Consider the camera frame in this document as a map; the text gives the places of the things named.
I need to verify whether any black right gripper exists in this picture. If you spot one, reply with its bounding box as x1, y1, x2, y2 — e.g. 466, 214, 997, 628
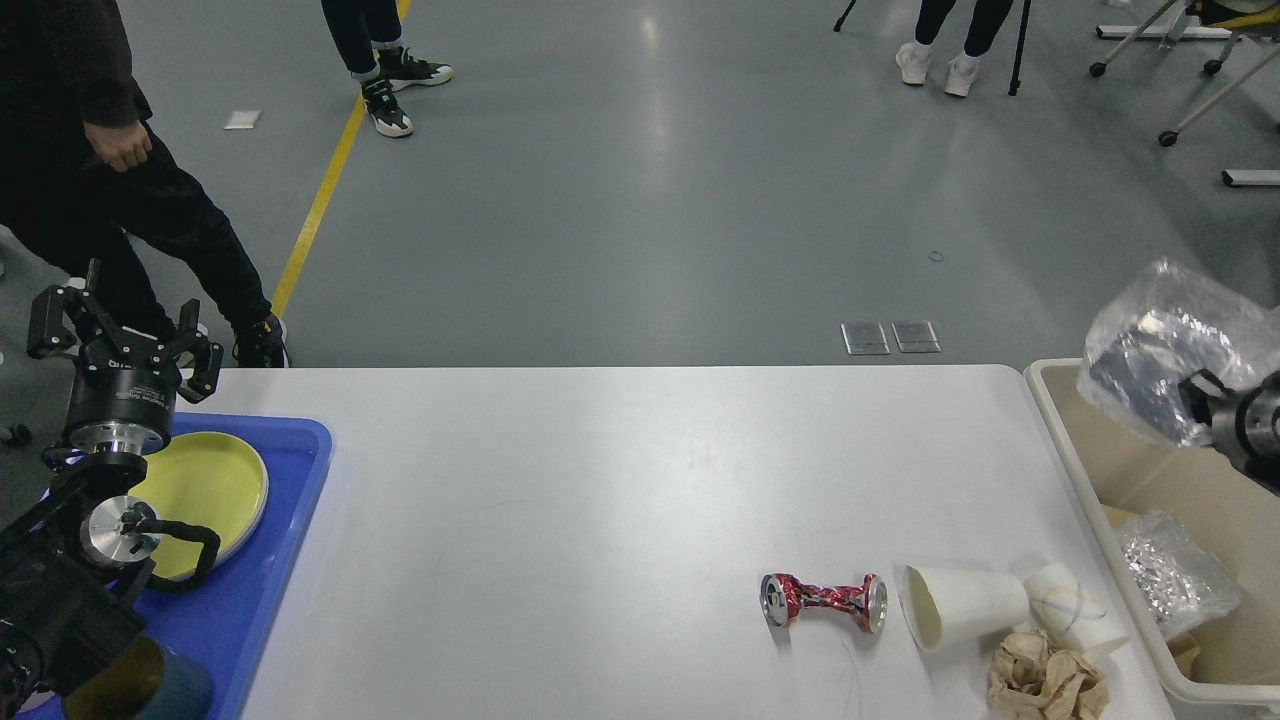
1178, 369, 1249, 456

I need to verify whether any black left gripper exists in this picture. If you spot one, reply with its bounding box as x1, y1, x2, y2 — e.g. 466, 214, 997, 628
28, 258, 224, 451

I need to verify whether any silver foil bag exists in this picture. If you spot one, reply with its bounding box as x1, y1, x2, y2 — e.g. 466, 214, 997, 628
1076, 258, 1279, 448

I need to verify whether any yellow plate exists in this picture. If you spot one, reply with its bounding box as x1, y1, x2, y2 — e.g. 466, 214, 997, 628
131, 430, 260, 557

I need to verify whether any crushed white paper cup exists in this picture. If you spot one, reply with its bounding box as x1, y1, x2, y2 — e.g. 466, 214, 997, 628
1023, 562, 1129, 662

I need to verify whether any teal mug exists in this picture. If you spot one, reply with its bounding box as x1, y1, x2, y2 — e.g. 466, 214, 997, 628
61, 635, 212, 719

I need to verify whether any paper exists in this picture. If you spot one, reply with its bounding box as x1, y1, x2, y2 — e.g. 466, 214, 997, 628
987, 632, 1110, 719

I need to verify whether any crushed red can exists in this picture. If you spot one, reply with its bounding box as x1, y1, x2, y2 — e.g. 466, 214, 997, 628
759, 573, 888, 635

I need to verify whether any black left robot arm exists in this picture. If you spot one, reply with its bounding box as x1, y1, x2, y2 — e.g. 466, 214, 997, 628
1, 259, 224, 717

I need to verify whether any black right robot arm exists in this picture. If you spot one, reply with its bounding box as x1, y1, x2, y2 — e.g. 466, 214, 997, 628
1178, 369, 1279, 496

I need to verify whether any beige plastic bin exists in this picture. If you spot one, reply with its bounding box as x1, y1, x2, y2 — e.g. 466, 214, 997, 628
1024, 357, 1279, 719

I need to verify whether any person in black clothes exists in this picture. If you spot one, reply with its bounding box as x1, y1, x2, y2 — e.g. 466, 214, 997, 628
1, 1, 291, 368

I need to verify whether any brown box in bin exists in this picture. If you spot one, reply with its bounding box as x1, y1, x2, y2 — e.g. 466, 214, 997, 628
1166, 633, 1202, 680

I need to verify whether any silver floor plate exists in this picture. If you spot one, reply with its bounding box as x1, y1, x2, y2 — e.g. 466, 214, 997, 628
891, 322, 942, 354
840, 322, 892, 356

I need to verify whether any blue plastic tray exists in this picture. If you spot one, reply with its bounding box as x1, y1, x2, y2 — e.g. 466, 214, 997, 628
134, 413, 332, 719

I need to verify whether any wheeled chair base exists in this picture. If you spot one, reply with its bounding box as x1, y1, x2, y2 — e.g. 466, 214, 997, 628
1087, 1, 1277, 149

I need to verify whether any person with black green sneakers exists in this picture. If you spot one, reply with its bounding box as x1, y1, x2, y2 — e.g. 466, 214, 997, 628
321, 1, 454, 138

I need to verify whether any person with white sneakers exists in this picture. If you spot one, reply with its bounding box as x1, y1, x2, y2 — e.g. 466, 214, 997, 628
893, 0, 1016, 99

